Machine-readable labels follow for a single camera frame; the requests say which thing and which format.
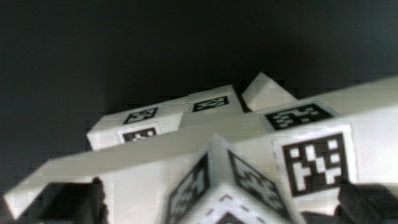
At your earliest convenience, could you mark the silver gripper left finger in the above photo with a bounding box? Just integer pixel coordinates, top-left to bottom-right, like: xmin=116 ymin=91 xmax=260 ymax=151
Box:
xmin=24 ymin=178 xmax=109 ymax=224

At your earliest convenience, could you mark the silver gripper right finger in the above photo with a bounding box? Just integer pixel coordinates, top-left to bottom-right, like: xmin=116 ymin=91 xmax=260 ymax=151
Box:
xmin=338 ymin=181 xmax=398 ymax=224

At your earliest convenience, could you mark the white chair back piece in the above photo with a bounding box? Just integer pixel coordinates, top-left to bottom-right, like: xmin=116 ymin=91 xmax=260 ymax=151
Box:
xmin=4 ymin=76 xmax=398 ymax=224

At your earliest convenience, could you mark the small white marker cube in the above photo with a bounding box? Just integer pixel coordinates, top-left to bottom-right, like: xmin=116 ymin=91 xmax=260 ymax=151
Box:
xmin=163 ymin=135 xmax=306 ymax=224

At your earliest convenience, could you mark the white chair leg block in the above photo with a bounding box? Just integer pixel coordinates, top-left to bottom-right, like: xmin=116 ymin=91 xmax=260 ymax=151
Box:
xmin=88 ymin=85 xmax=244 ymax=151
xmin=243 ymin=72 xmax=298 ymax=111

